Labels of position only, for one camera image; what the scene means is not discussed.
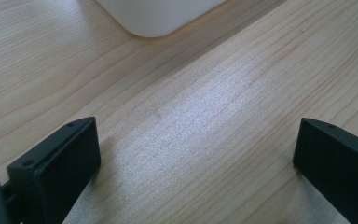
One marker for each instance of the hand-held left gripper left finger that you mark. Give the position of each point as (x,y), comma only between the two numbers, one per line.
(56,168)

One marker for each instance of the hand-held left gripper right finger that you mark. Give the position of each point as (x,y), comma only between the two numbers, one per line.
(338,168)

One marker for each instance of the white rounded tray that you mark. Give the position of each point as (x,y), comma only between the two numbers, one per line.
(158,15)

